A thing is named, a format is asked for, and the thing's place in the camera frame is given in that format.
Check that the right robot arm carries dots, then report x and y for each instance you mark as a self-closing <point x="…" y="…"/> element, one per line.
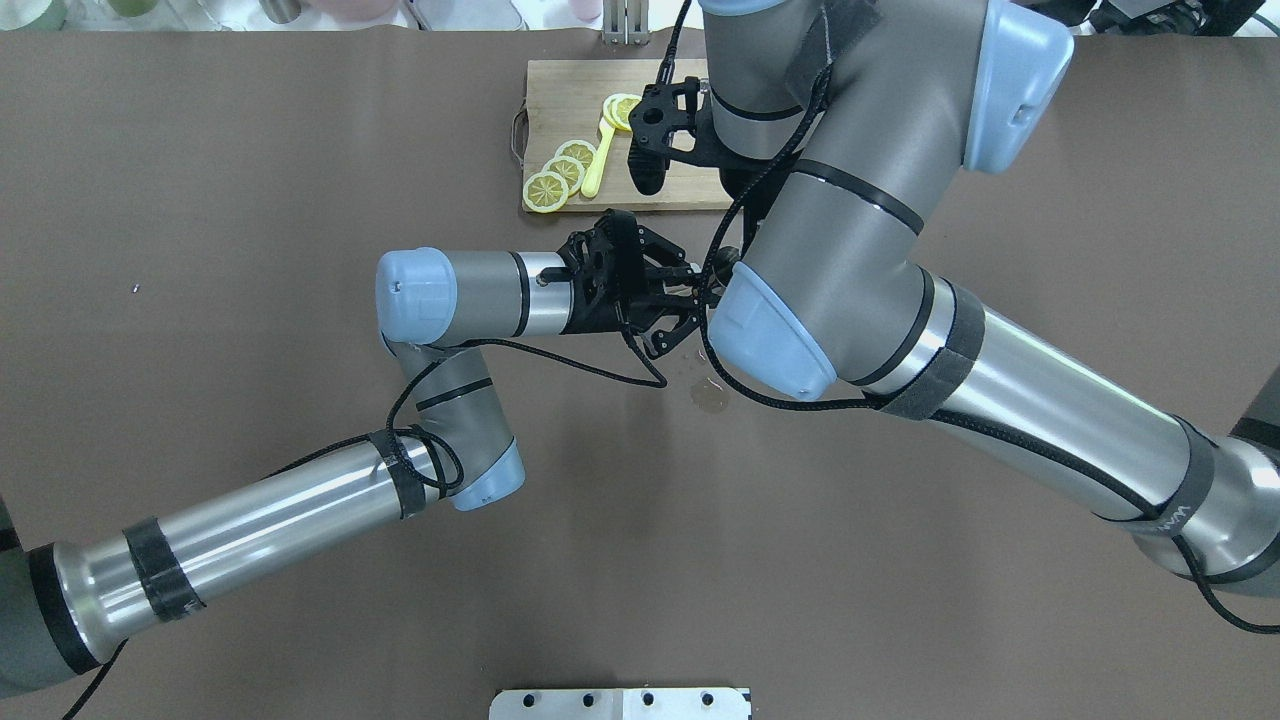
<point x="827" y="292"/>

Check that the steel jigger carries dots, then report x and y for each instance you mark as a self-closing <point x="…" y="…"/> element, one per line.
<point x="719" y="268"/>

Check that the lemon slice middle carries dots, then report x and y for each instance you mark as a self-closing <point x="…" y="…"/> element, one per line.
<point x="571" y="170"/>

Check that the yellow plastic knife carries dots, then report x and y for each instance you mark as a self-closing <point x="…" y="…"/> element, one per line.
<point x="593" y="179"/>

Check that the lemon slice front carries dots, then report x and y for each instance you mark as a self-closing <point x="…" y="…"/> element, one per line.
<point x="545" y="192"/>

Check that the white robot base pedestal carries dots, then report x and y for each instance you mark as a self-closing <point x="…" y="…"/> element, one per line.
<point x="623" y="703"/>

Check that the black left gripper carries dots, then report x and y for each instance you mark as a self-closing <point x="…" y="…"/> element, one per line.
<point x="597" y="309"/>

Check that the lemon slice at knife tip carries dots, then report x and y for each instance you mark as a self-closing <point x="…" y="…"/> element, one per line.
<point x="617" y="109"/>

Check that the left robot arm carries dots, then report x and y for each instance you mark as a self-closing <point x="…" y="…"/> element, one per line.
<point x="68" y="611"/>

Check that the aluminium frame post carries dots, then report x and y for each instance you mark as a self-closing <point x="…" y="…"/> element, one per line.
<point x="625" y="22"/>

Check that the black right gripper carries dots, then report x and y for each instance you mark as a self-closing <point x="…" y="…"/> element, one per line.
<point x="741" y="183"/>

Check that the lemon slice back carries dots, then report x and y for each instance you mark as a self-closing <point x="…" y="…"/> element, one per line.
<point x="578" y="149"/>

